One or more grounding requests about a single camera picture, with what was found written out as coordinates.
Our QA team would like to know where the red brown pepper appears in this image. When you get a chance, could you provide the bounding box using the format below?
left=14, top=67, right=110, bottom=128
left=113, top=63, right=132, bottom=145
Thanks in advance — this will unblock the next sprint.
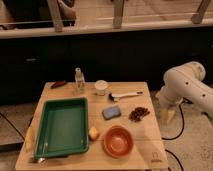
left=50, top=80, right=67, bottom=89

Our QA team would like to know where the white cup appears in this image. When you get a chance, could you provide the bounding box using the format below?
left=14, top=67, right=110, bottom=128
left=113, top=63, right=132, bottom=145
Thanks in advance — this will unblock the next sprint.
left=94, top=80, right=108, bottom=96

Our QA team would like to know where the clear spray bottle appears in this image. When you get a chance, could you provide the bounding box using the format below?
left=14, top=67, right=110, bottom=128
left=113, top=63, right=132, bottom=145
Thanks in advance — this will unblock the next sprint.
left=75, top=68, right=85, bottom=93

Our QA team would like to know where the blue sponge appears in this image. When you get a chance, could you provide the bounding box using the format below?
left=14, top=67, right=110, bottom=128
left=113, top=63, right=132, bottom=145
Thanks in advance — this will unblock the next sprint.
left=102, top=106, right=121, bottom=120

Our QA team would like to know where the green plastic tray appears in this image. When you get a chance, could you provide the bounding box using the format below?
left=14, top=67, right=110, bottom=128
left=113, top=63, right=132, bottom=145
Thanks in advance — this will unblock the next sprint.
left=34, top=98, right=89, bottom=158

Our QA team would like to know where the black cable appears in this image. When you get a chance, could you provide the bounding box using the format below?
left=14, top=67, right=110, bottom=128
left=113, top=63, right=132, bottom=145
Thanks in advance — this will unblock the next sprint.
left=161, top=103, right=186, bottom=171

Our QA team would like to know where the yellow round fruit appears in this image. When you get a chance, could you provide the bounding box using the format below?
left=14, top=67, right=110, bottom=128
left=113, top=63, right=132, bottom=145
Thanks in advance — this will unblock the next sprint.
left=89, top=127, right=100, bottom=141

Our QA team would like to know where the pile of brown beans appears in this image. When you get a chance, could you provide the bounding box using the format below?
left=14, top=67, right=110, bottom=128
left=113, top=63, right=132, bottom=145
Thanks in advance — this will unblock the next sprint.
left=129, top=107, right=150, bottom=122

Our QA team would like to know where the wooden railing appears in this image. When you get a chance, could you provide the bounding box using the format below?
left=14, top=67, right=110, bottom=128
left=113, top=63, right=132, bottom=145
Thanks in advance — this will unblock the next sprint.
left=0, top=0, right=213, bottom=39

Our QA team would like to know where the metal spoon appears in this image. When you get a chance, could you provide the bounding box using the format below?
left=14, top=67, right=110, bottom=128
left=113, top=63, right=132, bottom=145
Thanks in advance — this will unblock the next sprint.
left=28, top=156, right=68, bottom=164

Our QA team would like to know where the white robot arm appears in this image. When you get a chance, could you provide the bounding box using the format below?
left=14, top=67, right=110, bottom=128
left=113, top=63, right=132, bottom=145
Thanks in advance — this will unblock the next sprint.
left=159, top=61, right=213, bottom=121

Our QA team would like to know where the orange bowl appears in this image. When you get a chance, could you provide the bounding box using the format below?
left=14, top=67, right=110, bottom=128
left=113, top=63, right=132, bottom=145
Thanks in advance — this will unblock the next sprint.
left=103, top=125, right=134, bottom=158

